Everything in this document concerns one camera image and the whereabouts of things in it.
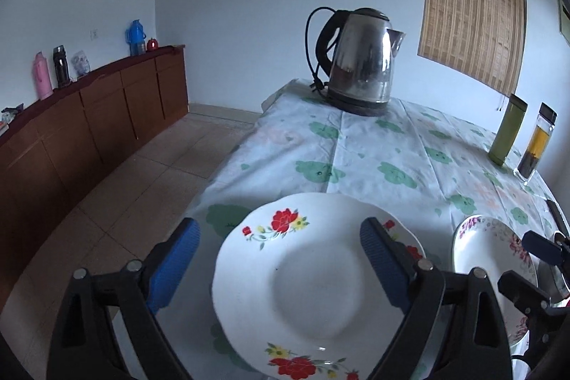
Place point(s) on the clear patterned glass jar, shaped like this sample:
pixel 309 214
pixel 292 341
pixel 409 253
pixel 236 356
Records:
pixel 80 64

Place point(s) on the pink floral rimmed plate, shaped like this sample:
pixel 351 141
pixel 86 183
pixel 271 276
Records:
pixel 484 242

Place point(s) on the small red object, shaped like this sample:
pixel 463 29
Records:
pixel 152 44

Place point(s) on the stainless electric kettle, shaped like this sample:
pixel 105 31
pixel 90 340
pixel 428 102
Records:
pixel 357 51

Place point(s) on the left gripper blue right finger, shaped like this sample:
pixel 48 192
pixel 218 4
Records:
pixel 391 262

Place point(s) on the blue thermos jug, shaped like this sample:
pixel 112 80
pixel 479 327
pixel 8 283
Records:
pixel 135 37

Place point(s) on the red flower white plate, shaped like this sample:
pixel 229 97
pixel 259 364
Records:
pixel 295 294

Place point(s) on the green thermos bottle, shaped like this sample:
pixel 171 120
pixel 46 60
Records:
pixel 508 130

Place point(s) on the pink thermos flask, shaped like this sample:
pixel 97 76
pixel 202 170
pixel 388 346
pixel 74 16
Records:
pixel 41 77

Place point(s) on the black smartphone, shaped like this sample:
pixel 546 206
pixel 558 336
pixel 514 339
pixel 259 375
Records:
pixel 558 217

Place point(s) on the brown wooden sideboard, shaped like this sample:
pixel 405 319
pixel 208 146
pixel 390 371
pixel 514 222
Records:
pixel 58 149

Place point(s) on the black thermos flask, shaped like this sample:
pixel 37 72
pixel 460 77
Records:
pixel 61 67

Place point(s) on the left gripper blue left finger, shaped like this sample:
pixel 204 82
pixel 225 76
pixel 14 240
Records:
pixel 167 263

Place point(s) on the cloud print tablecloth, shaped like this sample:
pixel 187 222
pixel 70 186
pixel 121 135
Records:
pixel 429 170

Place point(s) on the glass tea bottle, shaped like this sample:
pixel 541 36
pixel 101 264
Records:
pixel 541 136

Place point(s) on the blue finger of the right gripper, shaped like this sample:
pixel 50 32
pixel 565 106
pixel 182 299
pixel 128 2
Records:
pixel 529 299
pixel 554 252

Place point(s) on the bamboo window blind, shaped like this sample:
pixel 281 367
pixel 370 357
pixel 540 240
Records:
pixel 483 39

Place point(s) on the stainless steel bowl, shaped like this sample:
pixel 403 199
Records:
pixel 555 281

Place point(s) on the green wall panel box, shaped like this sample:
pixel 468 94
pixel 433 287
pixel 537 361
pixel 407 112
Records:
pixel 564 21

